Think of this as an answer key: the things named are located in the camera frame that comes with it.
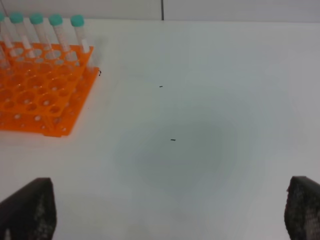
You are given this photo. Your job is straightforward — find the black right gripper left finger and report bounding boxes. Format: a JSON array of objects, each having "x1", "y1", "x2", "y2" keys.
[{"x1": 0, "y1": 177, "x2": 57, "y2": 240}]

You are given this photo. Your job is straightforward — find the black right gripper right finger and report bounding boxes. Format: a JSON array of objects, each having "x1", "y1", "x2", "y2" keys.
[{"x1": 284, "y1": 176, "x2": 320, "y2": 240}]

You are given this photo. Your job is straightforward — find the row tube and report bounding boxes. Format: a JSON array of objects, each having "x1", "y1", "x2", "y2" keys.
[
  {"x1": 70, "y1": 14, "x2": 90, "y2": 53},
  {"x1": 9, "y1": 12, "x2": 36, "y2": 58},
  {"x1": 48, "y1": 14, "x2": 71, "y2": 53},
  {"x1": 29, "y1": 13, "x2": 53, "y2": 51},
  {"x1": 0, "y1": 12, "x2": 14, "y2": 49}
]

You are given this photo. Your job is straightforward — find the orange test tube rack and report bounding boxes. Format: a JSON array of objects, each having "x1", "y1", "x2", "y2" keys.
[{"x1": 0, "y1": 42, "x2": 100, "y2": 137}]

